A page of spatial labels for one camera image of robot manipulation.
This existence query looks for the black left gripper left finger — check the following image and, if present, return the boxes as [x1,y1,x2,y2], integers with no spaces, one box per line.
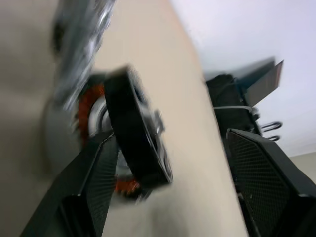
[19,133,119,237]

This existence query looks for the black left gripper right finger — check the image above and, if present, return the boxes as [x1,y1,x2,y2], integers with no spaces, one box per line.
[226,128,316,237]

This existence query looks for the black spoked rotor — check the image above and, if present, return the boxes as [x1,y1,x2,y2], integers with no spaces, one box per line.
[103,64,174,185]

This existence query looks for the grey metal motor lid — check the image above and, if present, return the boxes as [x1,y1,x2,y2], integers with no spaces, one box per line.
[52,0,117,108]

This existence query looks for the black bag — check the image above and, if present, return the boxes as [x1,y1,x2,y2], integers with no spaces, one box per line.
[205,73,261,136]

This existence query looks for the grey flat panel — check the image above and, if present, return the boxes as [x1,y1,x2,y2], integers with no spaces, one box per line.
[236,57,285,107]

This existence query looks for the black cable loops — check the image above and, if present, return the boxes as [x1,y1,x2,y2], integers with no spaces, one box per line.
[259,120,283,142]

